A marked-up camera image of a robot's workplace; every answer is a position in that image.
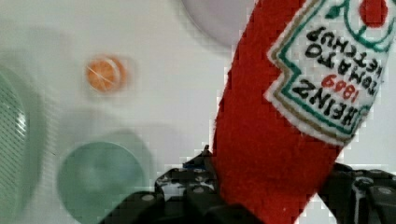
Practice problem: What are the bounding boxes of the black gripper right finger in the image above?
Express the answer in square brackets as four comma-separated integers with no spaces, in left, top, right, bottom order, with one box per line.
[318,163,396,224]

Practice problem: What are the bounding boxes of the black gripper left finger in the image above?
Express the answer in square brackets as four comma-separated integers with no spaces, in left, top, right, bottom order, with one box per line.
[99,147,264,224]

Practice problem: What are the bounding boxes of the red plush ketchup bottle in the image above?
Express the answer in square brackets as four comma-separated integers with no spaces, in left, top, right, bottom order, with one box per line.
[213,0,395,224]

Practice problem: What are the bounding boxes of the green metal cup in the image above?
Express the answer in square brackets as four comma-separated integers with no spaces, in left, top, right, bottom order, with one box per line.
[57,130,153,224]

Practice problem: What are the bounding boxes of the orange slice toy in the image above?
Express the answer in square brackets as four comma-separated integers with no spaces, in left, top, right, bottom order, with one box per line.
[85,55,127,92]

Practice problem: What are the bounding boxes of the grey oval plate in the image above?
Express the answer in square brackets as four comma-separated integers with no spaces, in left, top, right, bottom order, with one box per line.
[181,0,258,47]

